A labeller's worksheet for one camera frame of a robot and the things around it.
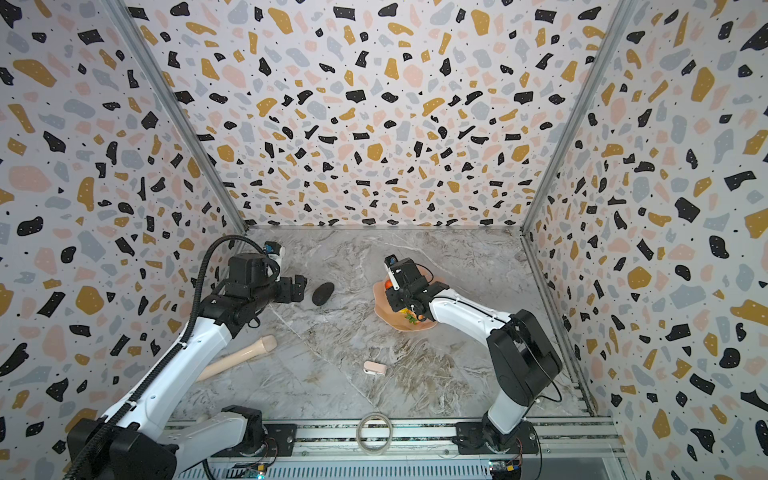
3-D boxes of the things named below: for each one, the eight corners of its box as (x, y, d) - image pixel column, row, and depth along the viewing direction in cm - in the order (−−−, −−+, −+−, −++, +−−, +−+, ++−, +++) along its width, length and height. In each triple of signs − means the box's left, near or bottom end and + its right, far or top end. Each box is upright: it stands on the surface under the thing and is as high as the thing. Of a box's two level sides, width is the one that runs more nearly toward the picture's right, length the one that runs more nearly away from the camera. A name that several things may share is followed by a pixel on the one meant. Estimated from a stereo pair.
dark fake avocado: (310, 302, 102) (308, 297, 100) (326, 284, 107) (324, 279, 105) (320, 307, 101) (318, 302, 98) (335, 289, 106) (334, 284, 103)
